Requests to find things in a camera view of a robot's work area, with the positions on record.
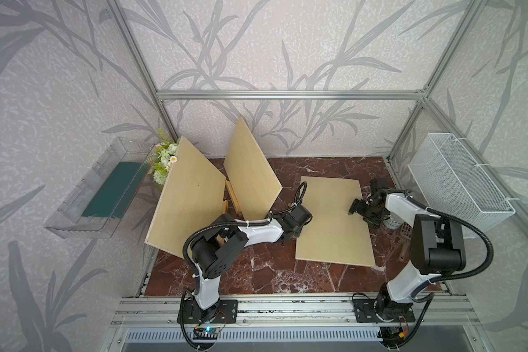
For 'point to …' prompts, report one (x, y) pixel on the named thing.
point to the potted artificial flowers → (166, 152)
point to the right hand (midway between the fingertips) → (355, 214)
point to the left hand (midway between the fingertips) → (294, 223)
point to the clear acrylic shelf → (67, 222)
